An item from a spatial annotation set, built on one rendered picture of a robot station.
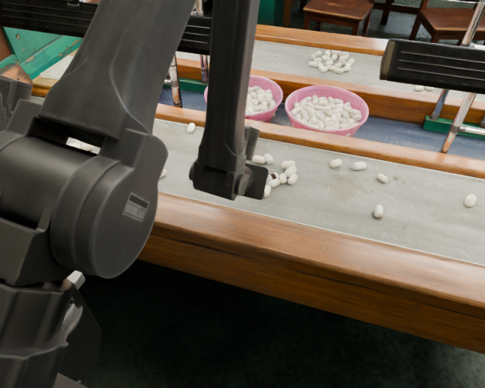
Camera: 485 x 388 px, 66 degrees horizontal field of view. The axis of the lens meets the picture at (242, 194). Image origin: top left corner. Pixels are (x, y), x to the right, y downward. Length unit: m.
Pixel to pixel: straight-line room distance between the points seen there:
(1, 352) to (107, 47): 0.19
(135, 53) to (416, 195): 0.89
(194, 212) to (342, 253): 0.35
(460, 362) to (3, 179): 1.63
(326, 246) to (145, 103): 0.63
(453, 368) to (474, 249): 0.78
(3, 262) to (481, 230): 0.97
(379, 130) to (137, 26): 1.16
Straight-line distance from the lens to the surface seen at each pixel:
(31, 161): 0.26
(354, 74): 1.54
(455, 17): 3.21
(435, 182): 1.12
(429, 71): 0.86
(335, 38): 1.77
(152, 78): 0.29
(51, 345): 0.27
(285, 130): 1.14
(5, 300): 0.24
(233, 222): 0.86
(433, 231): 0.99
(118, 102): 0.26
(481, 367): 1.75
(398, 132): 1.38
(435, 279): 0.87
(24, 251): 0.24
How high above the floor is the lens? 1.42
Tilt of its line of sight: 45 degrees down
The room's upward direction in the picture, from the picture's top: straight up
